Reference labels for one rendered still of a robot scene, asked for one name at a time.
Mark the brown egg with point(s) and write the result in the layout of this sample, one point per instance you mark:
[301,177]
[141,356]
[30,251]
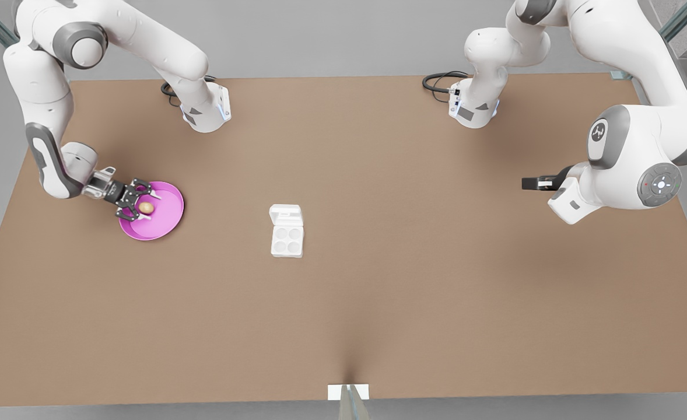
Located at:
[147,207]

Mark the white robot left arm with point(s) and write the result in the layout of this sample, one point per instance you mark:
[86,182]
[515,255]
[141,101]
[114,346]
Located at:
[629,76]

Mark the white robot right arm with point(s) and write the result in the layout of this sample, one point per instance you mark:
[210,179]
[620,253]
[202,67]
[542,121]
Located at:
[40,87]

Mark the white egg box lid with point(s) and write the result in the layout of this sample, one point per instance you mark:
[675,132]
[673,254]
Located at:
[286,214]

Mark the white egg box base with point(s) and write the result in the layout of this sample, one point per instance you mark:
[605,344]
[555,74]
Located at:
[287,240]

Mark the pink round plate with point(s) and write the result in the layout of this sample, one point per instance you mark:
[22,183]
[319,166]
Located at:
[167,217]

